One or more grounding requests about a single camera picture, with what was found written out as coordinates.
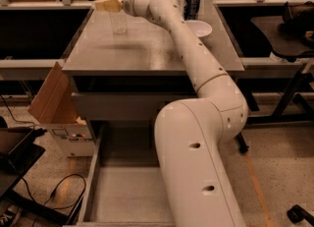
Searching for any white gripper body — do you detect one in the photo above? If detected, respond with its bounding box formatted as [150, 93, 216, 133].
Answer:
[120, 0, 146, 18]

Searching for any grey drawer cabinet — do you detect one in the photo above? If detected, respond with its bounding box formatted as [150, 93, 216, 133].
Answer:
[61, 0, 245, 146]

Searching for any blue soda can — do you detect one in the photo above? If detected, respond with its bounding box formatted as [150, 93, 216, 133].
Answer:
[183, 0, 200, 20]

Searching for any closed grey top drawer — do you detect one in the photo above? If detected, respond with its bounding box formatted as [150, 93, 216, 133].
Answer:
[72, 92, 194, 121]

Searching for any white ceramic bowl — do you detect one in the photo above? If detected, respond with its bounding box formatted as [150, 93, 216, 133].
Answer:
[186, 20, 212, 38]

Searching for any black desk leg frame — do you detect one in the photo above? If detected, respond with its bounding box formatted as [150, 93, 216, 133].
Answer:
[228, 70, 314, 154]

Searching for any black chair base left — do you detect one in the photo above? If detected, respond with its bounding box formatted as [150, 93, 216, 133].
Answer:
[0, 118, 84, 226]

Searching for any clear plastic water bottle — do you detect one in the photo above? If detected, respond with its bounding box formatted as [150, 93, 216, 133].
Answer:
[109, 10, 127, 34]

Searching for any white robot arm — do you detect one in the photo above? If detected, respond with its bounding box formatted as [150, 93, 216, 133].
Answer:
[94, 0, 248, 227]

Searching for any open grey middle drawer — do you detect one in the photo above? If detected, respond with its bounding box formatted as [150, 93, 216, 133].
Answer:
[76, 121, 175, 227]

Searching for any open cardboard box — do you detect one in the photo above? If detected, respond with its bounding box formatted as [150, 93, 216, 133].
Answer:
[27, 63, 94, 157]

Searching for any black floor cable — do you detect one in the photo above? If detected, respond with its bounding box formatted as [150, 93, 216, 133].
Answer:
[0, 94, 87, 211]

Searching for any black caster bottom right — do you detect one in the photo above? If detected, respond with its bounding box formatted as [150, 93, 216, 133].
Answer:
[287, 204, 314, 226]

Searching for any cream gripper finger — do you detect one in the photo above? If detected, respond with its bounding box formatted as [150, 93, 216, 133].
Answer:
[94, 0, 122, 13]

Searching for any black office chair right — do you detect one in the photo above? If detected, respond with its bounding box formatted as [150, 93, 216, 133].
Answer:
[251, 1, 314, 62]

